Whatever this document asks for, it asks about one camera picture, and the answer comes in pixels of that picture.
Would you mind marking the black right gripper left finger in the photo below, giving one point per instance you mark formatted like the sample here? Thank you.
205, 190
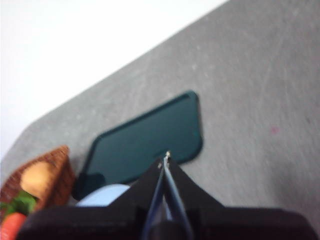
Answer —
100, 222

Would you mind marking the light blue plate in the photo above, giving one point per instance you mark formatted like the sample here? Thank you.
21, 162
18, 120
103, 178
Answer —
105, 195

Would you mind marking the yellow potato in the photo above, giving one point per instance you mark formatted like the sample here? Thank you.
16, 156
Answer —
37, 177

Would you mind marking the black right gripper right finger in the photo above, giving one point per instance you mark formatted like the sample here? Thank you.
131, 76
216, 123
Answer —
237, 223

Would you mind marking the dark cutting board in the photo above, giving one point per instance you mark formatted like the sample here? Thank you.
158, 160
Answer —
150, 140

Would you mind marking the orange carrot with green leaves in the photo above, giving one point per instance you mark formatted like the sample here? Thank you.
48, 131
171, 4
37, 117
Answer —
12, 223

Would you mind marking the brown wicker basket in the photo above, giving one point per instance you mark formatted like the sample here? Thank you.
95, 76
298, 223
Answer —
62, 175

